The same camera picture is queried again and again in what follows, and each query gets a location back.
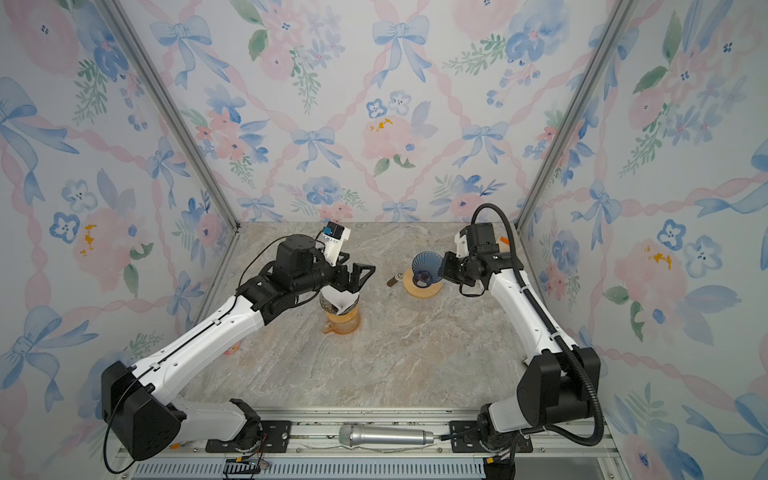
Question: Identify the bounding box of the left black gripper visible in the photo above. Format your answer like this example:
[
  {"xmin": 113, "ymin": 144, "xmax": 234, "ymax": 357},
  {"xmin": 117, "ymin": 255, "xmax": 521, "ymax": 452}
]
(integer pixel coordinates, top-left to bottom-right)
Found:
[{"xmin": 294, "ymin": 252, "xmax": 375, "ymax": 300}]

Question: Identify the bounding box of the white paper coffee filter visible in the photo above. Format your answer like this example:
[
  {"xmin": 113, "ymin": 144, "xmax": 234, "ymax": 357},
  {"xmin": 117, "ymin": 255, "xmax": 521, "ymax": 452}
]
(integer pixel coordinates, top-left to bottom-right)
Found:
[{"xmin": 319, "ymin": 286, "xmax": 359, "ymax": 316}]

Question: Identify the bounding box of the orange glass carafe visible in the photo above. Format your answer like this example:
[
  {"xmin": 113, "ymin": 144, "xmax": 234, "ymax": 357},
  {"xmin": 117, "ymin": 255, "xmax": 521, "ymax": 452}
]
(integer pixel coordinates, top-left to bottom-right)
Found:
[{"xmin": 323, "ymin": 307, "xmax": 360, "ymax": 335}]

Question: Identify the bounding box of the blue glass dripper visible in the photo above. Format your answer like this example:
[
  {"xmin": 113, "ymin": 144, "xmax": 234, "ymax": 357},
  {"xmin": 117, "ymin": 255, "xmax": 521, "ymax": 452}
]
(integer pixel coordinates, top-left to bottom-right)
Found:
[{"xmin": 411, "ymin": 251, "xmax": 443, "ymax": 289}]

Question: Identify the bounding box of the large wooden dripper ring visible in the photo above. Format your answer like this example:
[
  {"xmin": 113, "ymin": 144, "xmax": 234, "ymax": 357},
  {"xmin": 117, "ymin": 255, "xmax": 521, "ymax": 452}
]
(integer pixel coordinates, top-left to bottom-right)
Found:
[{"xmin": 402, "ymin": 268, "xmax": 445, "ymax": 299}]

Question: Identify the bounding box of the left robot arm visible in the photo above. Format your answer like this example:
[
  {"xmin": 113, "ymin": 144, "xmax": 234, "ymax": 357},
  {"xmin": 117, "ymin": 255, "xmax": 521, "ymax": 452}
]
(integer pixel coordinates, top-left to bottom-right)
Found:
[{"xmin": 101, "ymin": 260, "xmax": 376, "ymax": 461}]

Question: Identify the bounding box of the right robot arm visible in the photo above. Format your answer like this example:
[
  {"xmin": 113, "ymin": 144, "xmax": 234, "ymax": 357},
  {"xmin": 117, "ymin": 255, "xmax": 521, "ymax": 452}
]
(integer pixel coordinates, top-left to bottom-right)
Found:
[{"xmin": 442, "ymin": 223, "xmax": 605, "ymax": 449}]

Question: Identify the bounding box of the pink cylindrical container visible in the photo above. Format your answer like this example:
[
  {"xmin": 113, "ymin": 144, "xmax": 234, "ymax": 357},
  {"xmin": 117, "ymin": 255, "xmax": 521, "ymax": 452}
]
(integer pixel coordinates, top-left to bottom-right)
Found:
[{"xmin": 224, "ymin": 341, "xmax": 242, "ymax": 355}]

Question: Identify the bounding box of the silver microphone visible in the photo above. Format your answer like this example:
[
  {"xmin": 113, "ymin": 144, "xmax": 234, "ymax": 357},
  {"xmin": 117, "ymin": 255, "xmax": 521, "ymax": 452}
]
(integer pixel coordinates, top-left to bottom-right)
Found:
[{"xmin": 338, "ymin": 424, "xmax": 435, "ymax": 447}]

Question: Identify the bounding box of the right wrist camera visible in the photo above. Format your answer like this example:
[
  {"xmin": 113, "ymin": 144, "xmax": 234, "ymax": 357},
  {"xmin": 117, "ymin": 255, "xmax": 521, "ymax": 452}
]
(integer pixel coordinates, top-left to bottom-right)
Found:
[{"xmin": 454, "ymin": 232, "xmax": 469, "ymax": 258}]

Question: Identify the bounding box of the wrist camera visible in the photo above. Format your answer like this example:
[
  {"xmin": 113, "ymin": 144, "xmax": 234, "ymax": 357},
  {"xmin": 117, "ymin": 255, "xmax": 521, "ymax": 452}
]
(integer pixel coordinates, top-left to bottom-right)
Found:
[
  {"xmin": 454, "ymin": 232, "xmax": 469, "ymax": 258},
  {"xmin": 274, "ymin": 220, "xmax": 352, "ymax": 268}
]

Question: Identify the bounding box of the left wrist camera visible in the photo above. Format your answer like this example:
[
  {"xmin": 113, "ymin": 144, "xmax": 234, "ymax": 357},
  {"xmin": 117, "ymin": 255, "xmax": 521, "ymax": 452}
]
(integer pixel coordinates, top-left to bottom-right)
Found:
[{"xmin": 274, "ymin": 220, "xmax": 352, "ymax": 268}]

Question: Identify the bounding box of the aluminium front rail frame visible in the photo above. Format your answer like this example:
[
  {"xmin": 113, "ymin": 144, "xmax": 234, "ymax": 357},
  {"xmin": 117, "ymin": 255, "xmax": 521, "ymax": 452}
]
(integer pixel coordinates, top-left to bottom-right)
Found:
[{"xmin": 107, "ymin": 409, "xmax": 629, "ymax": 479}]

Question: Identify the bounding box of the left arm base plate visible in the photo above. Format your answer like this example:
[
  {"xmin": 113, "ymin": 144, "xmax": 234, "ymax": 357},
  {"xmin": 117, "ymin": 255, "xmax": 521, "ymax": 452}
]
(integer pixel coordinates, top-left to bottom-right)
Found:
[{"xmin": 205, "ymin": 420, "xmax": 293, "ymax": 454}]

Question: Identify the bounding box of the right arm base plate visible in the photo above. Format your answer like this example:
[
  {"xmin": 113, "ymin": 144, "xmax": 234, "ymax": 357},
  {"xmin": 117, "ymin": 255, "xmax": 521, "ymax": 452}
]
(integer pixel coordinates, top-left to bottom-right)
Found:
[{"xmin": 440, "ymin": 420, "xmax": 533, "ymax": 455}]

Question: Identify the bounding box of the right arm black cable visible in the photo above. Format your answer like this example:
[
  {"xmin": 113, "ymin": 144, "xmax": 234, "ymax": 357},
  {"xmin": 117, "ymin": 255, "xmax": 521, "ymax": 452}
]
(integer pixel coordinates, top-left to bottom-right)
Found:
[{"xmin": 469, "ymin": 202, "xmax": 604, "ymax": 448}]

